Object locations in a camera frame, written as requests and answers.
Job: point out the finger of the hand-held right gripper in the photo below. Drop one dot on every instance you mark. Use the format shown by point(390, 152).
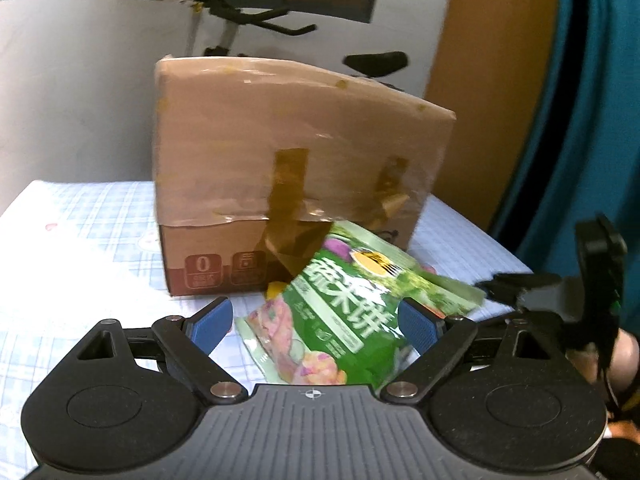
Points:
point(520, 284)

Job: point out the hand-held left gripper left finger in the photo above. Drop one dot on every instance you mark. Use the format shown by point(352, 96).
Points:
point(212, 325)

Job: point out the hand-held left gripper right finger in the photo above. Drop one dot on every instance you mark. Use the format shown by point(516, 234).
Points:
point(420, 327)

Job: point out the green snack packet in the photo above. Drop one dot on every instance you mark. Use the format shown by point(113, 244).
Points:
point(340, 320)

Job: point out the taped cardboard box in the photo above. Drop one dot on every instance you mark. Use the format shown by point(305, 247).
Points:
point(280, 150)

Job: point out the person's right hand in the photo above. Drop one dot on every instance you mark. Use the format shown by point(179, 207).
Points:
point(627, 360)

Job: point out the light checked bed sheet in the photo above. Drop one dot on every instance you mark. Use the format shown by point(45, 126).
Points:
point(80, 240)

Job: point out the teal curtain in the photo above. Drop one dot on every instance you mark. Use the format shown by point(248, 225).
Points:
point(590, 110)

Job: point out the wooden door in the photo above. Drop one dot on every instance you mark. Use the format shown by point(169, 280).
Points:
point(490, 85)

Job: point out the black exercise bike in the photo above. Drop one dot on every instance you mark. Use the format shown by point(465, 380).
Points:
point(260, 15)

